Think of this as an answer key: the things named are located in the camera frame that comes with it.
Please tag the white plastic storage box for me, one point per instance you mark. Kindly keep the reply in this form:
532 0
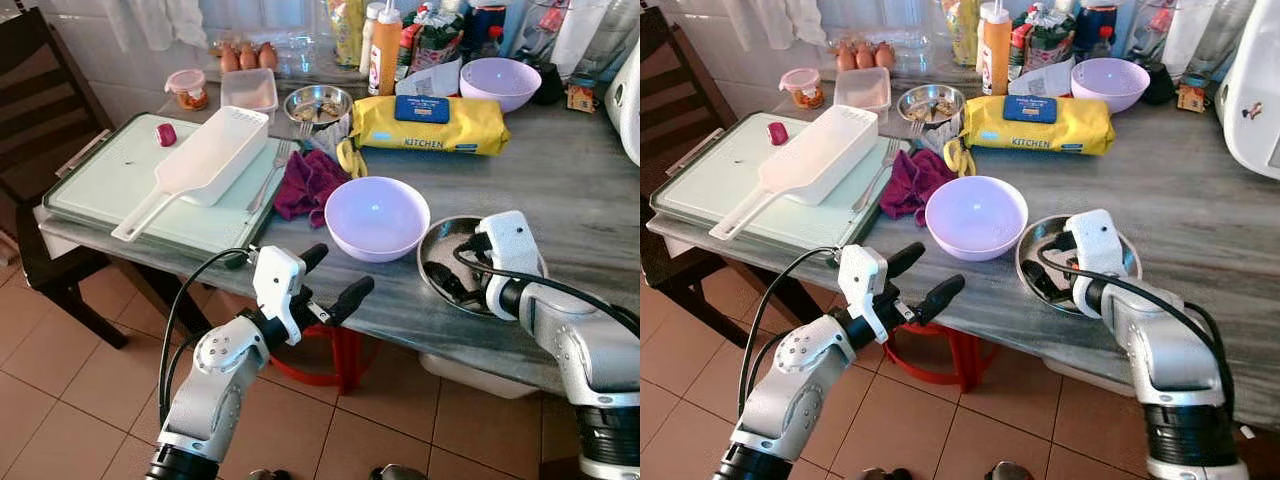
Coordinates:
1090 378
470 378

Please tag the red plastic stool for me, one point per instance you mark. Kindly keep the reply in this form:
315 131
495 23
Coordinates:
965 360
350 360

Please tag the pale green tray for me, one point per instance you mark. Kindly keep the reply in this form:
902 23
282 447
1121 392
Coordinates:
730 180
110 185

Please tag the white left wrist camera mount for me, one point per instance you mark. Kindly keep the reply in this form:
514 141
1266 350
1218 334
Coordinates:
278 280
860 280

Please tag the orange squeeze bottle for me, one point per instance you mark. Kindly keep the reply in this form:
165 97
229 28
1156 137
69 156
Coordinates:
997 55
385 60

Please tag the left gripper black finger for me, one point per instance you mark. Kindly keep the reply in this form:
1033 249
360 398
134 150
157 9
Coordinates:
905 260
352 298
314 258
942 296

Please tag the small orange printed tin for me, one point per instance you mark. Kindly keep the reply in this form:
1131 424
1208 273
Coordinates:
1192 95
581 96

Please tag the grey top wooden table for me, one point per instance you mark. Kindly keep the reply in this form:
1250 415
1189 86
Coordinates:
1170 190
560 190

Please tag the clear plastic bag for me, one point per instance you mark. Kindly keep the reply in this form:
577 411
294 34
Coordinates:
1180 35
575 35

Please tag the steel fork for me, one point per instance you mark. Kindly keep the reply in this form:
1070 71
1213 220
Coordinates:
877 175
268 178

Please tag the small steel bowl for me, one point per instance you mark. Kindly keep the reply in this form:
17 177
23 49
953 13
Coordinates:
318 105
930 104

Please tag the small red oval object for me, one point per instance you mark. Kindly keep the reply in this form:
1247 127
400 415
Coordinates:
777 133
166 134

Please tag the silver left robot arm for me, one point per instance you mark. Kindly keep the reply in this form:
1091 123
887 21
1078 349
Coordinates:
215 390
790 390

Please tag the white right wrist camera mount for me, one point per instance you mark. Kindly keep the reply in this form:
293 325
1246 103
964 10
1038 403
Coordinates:
512 250
1095 250

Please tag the maroon cloth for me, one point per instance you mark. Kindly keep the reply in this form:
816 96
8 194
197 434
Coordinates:
305 190
912 188

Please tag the dark robot right foot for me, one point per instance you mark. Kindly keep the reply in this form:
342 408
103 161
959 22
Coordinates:
1010 472
398 473

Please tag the dark wooden chair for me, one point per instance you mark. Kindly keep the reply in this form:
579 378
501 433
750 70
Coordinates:
40 100
670 100

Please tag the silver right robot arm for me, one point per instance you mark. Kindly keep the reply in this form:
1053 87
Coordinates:
585 340
1160 350

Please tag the shallow steel plate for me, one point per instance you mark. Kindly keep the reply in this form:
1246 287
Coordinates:
435 240
1033 242

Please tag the clear plastic food container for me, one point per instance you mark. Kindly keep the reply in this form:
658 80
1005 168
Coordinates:
862 90
248 92

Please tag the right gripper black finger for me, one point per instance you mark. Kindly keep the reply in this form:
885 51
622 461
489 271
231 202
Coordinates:
1040 280
445 282

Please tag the white kitchen appliance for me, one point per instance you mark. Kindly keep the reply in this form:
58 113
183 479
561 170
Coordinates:
625 100
1255 100

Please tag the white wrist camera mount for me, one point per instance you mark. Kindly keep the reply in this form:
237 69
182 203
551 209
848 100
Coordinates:
512 250
1095 250
860 280
278 280

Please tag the dark robot foot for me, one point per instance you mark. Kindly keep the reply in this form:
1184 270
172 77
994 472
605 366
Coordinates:
888 474
398 473
1010 472
270 475

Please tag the purple plastic bowl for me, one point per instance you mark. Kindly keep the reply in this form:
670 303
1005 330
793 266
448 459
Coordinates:
375 220
975 220
1110 85
500 85

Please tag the white paper packet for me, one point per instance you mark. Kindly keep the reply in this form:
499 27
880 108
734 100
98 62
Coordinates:
1045 80
430 80

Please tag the yellow kitchen wipes pack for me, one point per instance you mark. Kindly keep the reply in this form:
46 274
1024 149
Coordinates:
1080 130
470 130

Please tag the black round container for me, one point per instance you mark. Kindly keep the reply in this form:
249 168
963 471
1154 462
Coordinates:
548 88
1160 88

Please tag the dark printed pouch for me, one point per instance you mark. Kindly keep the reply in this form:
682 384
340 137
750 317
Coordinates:
440 40
1050 40

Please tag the blue jar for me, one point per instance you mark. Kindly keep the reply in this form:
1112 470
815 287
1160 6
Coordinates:
1097 25
487 25

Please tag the dark robot left foot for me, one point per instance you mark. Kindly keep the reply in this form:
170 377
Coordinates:
270 475
888 474

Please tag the white hanging cloth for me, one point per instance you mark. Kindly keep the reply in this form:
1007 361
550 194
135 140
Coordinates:
790 18
160 20

